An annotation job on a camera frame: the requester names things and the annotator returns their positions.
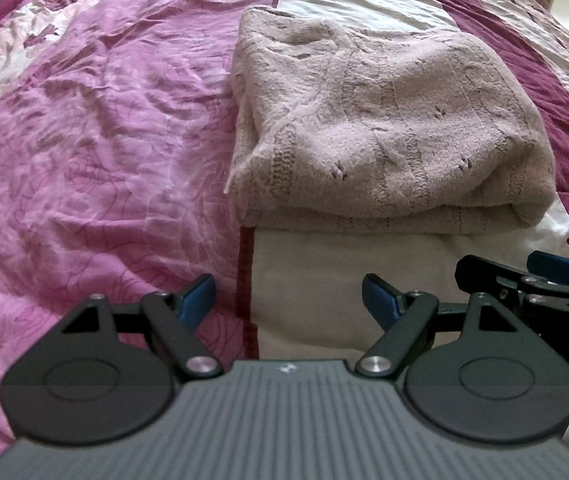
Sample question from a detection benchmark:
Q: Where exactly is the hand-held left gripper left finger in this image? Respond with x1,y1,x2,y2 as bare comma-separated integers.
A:
60,273,218,380

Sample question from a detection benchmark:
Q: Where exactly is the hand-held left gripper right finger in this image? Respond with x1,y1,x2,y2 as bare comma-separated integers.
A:
355,273,521,378

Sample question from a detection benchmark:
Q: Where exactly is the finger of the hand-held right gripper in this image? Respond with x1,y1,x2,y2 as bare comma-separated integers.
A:
526,251,569,292
453,254,536,297

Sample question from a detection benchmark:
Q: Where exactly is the pink cable-knit cardigan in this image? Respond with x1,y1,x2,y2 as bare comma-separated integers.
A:
225,6,558,236

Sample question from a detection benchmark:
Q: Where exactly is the striped floral bedspread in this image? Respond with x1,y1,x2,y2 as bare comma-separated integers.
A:
0,0,569,467

